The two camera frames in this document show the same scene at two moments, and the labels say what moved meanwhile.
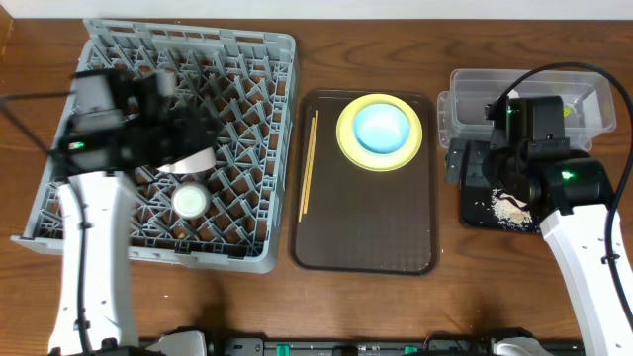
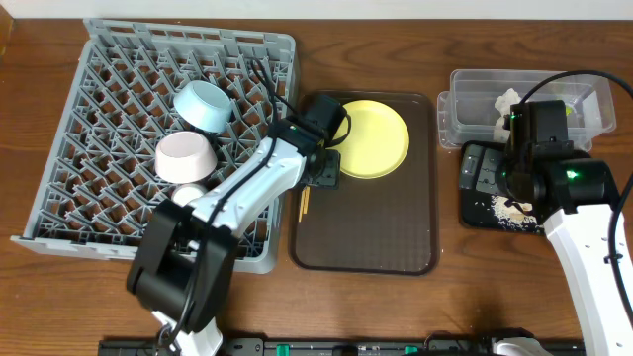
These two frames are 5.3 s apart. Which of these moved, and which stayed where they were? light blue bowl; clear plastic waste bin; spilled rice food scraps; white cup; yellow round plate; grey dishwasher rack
Moved: light blue bowl; yellow round plate
Stayed: spilled rice food scraps; clear plastic waste bin; grey dishwasher rack; white cup
